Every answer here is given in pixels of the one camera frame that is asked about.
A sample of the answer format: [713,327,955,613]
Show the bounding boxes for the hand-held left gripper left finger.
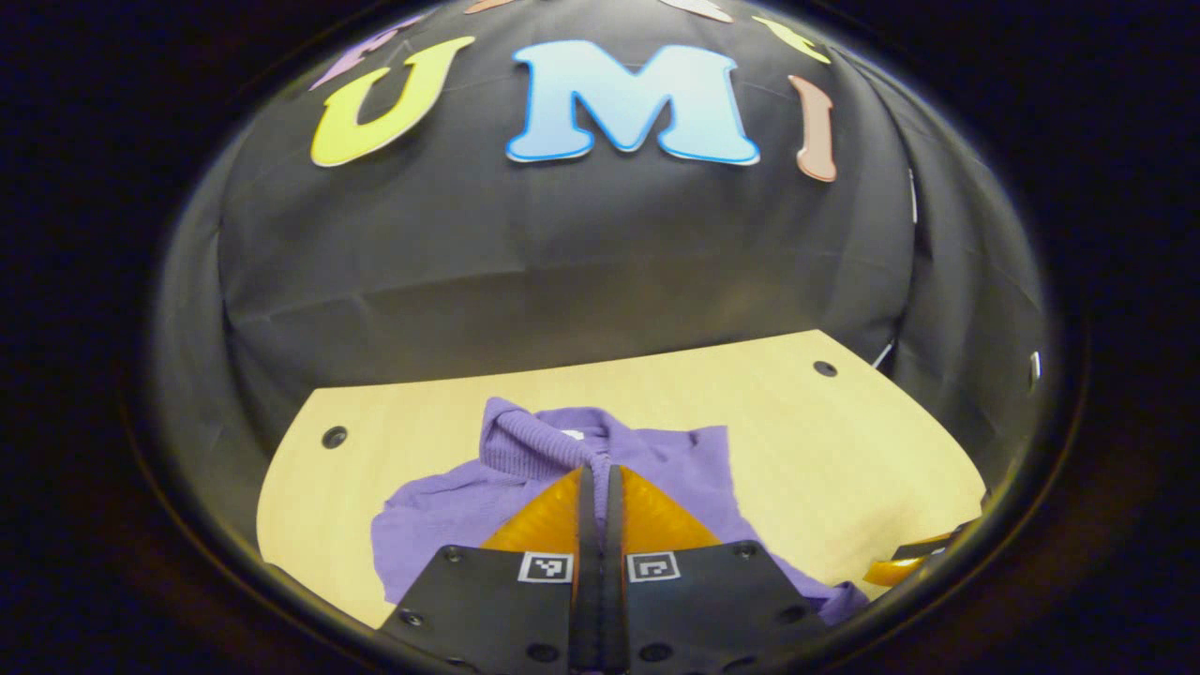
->
[375,464,601,671]

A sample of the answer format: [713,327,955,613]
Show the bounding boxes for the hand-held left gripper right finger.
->
[600,464,831,671]

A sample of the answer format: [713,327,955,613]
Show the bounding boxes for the purple shirt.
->
[370,397,871,627]

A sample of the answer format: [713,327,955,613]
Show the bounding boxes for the black backdrop cloth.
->
[150,0,1046,526]

